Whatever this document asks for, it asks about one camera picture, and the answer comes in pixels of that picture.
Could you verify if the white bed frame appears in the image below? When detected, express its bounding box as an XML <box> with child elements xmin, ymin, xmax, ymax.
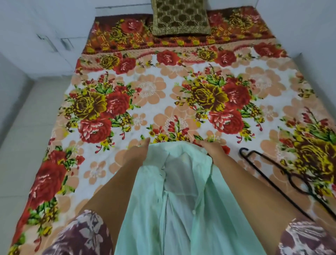
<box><xmin>95</xmin><ymin>2</ymin><xmax>259</xmax><ymax>17</ymax></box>

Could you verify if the olive gold patterned cushion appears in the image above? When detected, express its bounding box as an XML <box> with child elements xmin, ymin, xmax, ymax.
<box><xmin>151</xmin><ymin>0</ymin><xmax>212</xmax><ymax>37</ymax></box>

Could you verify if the person's left hand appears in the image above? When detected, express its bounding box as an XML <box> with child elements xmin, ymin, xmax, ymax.
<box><xmin>121</xmin><ymin>137</ymin><xmax>151</xmax><ymax>168</ymax></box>

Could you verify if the mint green shirt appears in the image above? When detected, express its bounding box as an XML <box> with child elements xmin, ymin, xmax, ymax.
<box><xmin>114</xmin><ymin>142</ymin><xmax>267</xmax><ymax>255</ymax></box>

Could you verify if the floral bedsheet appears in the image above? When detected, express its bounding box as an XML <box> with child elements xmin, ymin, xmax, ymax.
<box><xmin>7</xmin><ymin>6</ymin><xmax>336</xmax><ymax>255</ymax></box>

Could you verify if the person's left forearm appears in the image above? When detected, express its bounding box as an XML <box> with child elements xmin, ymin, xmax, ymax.
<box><xmin>78</xmin><ymin>159</ymin><xmax>144</xmax><ymax>251</ymax></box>

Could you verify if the white wall socket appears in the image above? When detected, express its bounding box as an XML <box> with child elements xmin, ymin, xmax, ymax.
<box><xmin>36</xmin><ymin>33</ymin><xmax>58</xmax><ymax>53</ymax></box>
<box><xmin>60</xmin><ymin>37</ymin><xmax>75</xmax><ymax>51</ymax></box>

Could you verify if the person's right forearm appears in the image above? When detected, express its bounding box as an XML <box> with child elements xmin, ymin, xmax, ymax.
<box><xmin>212</xmin><ymin>154</ymin><xmax>306</xmax><ymax>255</ymax></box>

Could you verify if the person's right hand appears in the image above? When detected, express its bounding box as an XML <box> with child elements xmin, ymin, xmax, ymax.
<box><xmin>195</xmin><ymin>139</ymin><xmax>227</xmax><ymax>165</ymax></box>

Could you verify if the black wire hanger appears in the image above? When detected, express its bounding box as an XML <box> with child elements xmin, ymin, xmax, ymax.
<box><xmin>238</xmin><ymin>147</ymin><xmax>336</xmax><ymax>222</ymax></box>

